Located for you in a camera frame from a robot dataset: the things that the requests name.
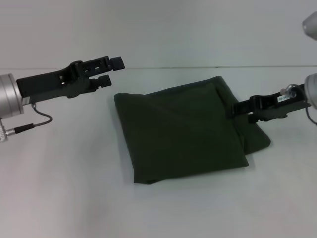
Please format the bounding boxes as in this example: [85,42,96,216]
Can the arm cable with plug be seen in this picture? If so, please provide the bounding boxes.
[0,103,53,143]
[279,83,317,125]

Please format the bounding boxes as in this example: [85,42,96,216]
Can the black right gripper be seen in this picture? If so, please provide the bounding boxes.
[231,83,310,124]

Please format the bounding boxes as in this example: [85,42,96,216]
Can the dark green shirt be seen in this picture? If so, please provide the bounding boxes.
[113,75,272,185]

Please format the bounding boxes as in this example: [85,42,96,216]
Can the left arm cable with plug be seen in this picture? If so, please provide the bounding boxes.
[0,103,53,143]

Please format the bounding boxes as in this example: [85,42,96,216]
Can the right arm cable with plug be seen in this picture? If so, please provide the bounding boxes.
[279,83,317,125]

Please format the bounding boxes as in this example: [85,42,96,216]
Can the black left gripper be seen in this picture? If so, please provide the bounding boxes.
[15,56,126,100]

